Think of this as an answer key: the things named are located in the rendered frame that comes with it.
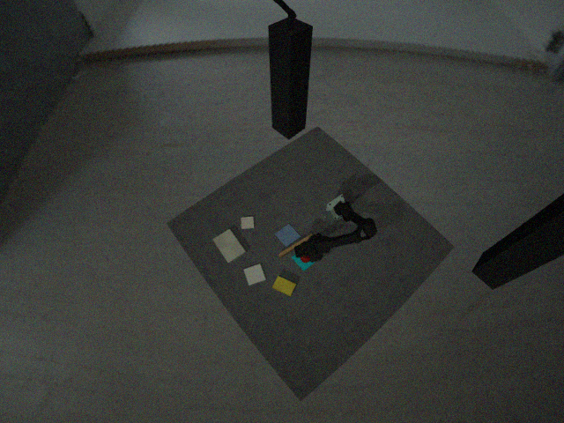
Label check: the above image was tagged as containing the yellow rectangular block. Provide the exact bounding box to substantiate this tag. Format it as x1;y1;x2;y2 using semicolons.
272;276;296;297

